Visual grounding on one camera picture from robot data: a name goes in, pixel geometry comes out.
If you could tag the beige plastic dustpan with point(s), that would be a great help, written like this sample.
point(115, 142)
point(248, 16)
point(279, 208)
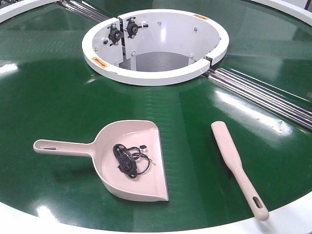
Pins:
point(149, 186)

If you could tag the beige hand broom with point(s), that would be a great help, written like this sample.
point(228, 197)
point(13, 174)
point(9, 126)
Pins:
point(233, 161)

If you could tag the white outer conveyor rim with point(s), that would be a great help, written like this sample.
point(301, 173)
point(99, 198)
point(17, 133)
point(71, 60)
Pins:
point(48, 91)

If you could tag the orange warning label front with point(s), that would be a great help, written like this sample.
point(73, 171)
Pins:
point(100, 62)

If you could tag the chrome rollers top left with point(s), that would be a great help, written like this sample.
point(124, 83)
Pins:
point(84, 10)

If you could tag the white central ring housing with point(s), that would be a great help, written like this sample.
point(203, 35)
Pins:
point(176, 47)

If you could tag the left black bearing mount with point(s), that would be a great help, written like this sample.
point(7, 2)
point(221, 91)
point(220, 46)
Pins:
point(114, 34)

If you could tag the black bearing mount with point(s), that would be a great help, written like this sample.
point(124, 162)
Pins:
point(133, 28)
point(114, 34)

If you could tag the right black bearing mount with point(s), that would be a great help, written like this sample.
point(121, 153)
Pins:
point(133, 28)

